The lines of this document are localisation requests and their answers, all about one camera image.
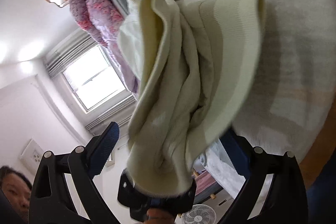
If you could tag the white wall switch panel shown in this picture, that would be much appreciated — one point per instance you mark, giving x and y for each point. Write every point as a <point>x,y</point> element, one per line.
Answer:
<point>31,156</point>

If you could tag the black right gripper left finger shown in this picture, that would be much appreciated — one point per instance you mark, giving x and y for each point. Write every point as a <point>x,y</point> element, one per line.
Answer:
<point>51,201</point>

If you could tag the striped grey curtain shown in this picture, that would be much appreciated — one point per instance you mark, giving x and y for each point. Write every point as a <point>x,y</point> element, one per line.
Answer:
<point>67,51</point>

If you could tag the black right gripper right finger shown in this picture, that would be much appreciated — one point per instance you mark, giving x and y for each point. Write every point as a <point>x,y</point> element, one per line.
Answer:
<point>273,191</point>

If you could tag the white standing fan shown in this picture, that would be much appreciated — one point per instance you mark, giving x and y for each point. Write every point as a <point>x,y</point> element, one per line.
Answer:
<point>199,214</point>

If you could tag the bright window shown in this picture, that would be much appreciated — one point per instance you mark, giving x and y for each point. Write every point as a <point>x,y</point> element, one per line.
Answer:
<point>93,79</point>

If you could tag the white fuzzy bed blanket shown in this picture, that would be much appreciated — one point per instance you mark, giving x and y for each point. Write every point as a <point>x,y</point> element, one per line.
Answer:
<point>295,81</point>

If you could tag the person's face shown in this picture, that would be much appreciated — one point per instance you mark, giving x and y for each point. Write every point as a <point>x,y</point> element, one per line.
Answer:
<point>17,189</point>

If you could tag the person's left hand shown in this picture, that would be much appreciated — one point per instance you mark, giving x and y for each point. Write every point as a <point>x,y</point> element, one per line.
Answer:
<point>157,216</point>

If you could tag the cream knit sweater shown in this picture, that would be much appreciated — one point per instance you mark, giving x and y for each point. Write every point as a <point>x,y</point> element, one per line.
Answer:
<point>195,61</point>

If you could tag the purple floral quilt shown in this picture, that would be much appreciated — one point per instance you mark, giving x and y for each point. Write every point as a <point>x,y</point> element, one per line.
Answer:
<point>102,20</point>

